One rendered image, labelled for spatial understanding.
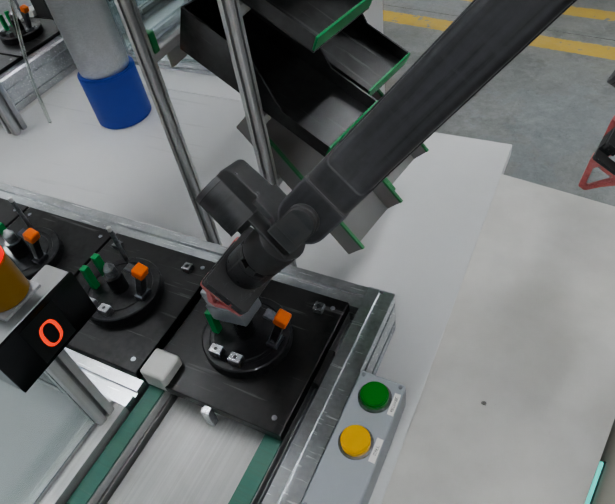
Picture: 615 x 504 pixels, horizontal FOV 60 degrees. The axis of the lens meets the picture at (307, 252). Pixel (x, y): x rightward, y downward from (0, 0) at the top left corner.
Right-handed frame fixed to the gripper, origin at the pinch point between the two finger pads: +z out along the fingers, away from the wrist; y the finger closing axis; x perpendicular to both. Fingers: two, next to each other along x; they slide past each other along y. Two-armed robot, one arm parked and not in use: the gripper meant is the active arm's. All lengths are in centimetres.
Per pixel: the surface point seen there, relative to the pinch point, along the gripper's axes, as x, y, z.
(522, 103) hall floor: 73, -230, 79
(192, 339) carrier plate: 2.2, 3.4, 14.1
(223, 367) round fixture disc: 7.6, 6.4, 7.0
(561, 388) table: 50, -17, -12
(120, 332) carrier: -7.2, 7.1, 21.9
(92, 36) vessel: -60, -54, 45
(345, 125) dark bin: -1.4, -27.5, -12.6
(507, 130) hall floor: 72, -204, 80
